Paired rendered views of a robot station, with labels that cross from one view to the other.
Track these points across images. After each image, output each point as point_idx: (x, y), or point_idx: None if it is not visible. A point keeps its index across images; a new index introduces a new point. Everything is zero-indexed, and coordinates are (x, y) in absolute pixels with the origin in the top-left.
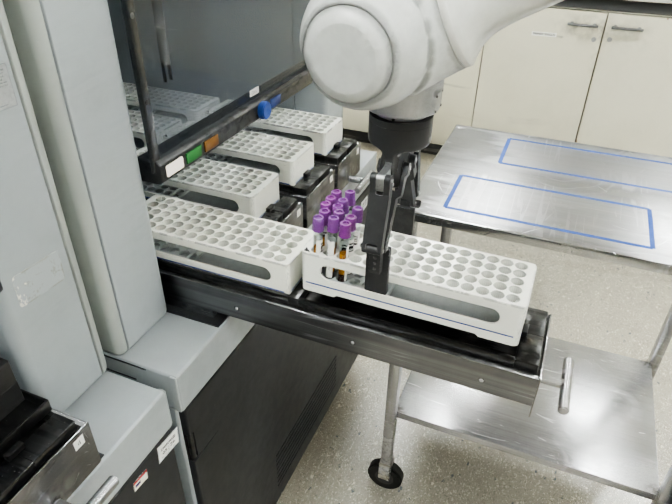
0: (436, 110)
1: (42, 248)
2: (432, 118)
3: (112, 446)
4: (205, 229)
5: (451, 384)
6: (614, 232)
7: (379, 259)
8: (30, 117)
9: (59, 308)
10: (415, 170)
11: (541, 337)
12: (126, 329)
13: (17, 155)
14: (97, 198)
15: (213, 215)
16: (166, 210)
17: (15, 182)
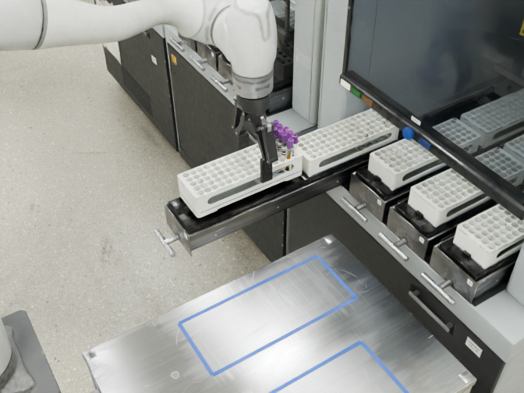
0: (235, 92)
1: (306, 51)
2: (238, 96)
3: (269, 119)
4: (345, 129)
5: None
6: (210, 320)
7: (237, 135)
8: (315, 8)
9: (304, 76)
10: (253, 129)
11: (178, 214)
12: (320, 122)
13: (309, 15)
14: (326, 60)
15: (358, 135)
16: (377, 122)
17: (306, 23)
